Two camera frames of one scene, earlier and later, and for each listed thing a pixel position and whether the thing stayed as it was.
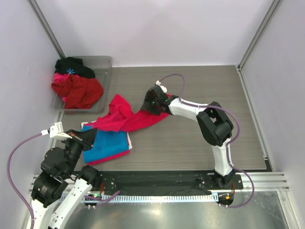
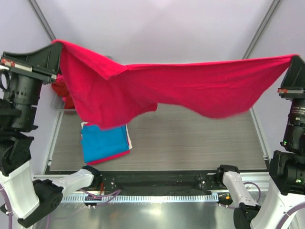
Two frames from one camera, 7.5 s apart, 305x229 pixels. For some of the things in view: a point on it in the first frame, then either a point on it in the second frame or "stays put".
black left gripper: x=86 y=138 -> x=43 y=62
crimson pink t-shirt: x=120 y=117 -> x=104 y=93
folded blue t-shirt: x=106 y=143 stays put
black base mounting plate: x=131 y=182 stays put
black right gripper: x=148 y=99 -> x=293 y=83
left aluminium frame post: x=47 y=27 stays put
